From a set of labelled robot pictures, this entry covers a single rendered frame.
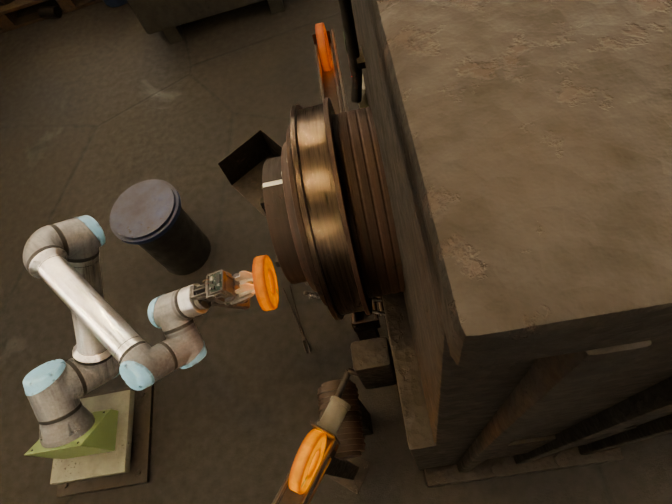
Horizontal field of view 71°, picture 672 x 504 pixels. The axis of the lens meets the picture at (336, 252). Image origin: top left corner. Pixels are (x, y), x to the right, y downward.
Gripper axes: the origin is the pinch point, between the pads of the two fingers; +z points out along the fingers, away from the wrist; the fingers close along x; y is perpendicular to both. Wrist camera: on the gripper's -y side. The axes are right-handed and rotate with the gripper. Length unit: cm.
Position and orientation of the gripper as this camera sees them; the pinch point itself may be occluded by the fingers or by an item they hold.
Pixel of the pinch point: (263, 280)
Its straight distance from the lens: 132.1
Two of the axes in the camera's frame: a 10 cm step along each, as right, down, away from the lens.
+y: -4.5, -3.7, -8.1
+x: -1.2, -8.8, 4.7
